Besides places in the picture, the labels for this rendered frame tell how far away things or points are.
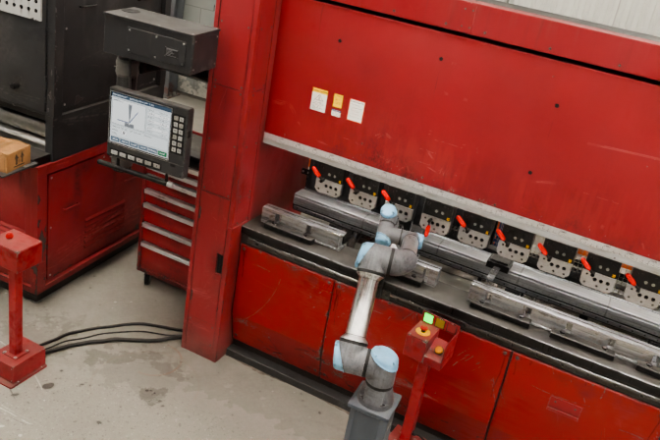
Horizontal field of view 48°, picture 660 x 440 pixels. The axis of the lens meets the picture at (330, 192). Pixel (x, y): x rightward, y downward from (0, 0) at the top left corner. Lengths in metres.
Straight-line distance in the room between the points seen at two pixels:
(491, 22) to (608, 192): 0.91
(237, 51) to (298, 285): 1.29
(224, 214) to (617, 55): 2.10
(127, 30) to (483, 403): 2.53
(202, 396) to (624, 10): 5.22
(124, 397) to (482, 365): 1.89
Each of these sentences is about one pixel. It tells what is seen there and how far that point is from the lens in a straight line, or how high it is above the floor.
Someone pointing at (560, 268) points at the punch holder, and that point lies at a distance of 3.61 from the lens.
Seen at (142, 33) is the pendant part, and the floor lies 1.89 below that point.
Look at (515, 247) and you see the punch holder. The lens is 3.61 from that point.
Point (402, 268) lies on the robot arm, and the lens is 3.03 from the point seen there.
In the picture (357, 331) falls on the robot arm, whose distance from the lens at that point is 3.01.
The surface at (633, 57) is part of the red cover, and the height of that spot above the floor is 2.23.
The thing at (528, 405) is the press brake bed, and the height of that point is 0.52.
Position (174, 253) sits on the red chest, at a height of 0.35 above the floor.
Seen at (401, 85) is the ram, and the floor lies 1.85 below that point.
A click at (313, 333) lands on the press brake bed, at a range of 4.12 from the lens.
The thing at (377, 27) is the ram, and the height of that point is 2.09.
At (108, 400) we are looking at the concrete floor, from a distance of 4.20.
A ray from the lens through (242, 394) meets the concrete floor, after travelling 4.28.
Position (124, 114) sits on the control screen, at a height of 1.48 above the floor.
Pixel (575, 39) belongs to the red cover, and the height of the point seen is 2.24.
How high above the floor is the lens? 2.69
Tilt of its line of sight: 23 degrees down
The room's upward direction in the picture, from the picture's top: 10 degrees clockwise
